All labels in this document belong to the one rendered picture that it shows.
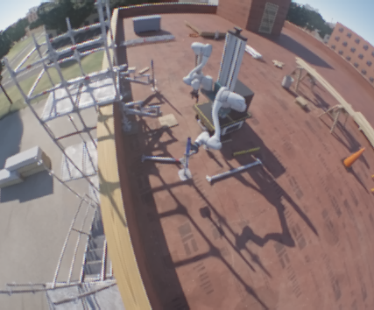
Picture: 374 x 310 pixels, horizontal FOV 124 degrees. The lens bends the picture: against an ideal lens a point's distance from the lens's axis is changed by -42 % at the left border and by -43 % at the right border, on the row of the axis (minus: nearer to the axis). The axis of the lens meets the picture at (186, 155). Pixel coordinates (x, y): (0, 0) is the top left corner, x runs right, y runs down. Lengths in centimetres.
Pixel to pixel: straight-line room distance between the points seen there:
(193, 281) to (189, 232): 68
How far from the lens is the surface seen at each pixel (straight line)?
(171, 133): 311
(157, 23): 853
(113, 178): 198
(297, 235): 306
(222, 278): 249
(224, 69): 275
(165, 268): 239
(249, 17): 1117
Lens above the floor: 238
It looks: 57 degrees down
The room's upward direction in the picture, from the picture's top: 6 degrees clockwise
